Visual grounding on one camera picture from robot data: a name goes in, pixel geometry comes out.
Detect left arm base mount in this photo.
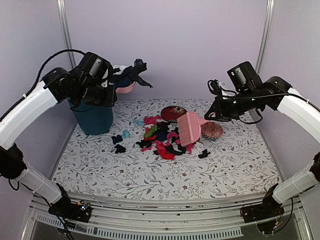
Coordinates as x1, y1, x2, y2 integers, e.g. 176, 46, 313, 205
48, 183, 92, 223

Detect small blue paper scraps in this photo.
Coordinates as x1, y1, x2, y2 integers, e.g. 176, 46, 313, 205
122, 119, 144, 139

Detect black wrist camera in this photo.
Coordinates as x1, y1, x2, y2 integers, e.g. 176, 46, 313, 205
75, 52, 113, 85
227, 61, 263, 93

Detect pink plastic hand brush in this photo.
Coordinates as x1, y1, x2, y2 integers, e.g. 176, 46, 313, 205
177, 111, 209, 147

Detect left aluminium frame post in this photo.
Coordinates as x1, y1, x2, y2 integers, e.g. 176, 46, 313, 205
56, 0, 77, 68

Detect pink plastic dustpan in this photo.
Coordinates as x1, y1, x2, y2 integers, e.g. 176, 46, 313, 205
112, 64, 137, 95

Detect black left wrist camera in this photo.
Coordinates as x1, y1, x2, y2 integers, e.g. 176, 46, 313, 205
75, 52, 113, 85

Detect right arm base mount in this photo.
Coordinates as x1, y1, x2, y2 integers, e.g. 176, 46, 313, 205
240, 193, 285, 235

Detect pink patterned small bowl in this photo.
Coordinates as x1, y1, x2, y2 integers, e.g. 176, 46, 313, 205
201, 121, 224, 141

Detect aluminium frame post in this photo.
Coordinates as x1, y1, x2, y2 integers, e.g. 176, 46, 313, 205
255, 0, 275, 74
56, 0, 77, 68

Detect teal plastic waste bin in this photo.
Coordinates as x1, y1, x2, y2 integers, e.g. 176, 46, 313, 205
67, 98, 114, 136

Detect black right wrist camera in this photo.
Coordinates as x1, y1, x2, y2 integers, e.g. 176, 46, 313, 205
227, 61, 263, 93

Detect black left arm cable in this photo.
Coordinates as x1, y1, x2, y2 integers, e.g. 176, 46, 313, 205
24, 49, 87, 96

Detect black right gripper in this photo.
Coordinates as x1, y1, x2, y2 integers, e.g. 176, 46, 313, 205
205, 87, 259, 122

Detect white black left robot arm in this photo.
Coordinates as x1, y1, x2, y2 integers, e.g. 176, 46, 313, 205
0, 66, 117, 217

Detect right aluminium frame post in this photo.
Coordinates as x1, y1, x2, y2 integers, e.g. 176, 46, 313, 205
255, 0, 275, 74

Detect red floral round plate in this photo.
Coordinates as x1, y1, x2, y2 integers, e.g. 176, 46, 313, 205
160, 105, 187, 123

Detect central colourful paper scrap pile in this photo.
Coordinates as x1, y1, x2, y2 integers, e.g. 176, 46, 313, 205
111, 58, 211, 161

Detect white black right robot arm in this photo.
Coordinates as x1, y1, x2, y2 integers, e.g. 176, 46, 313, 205
204, 76, 320, 218

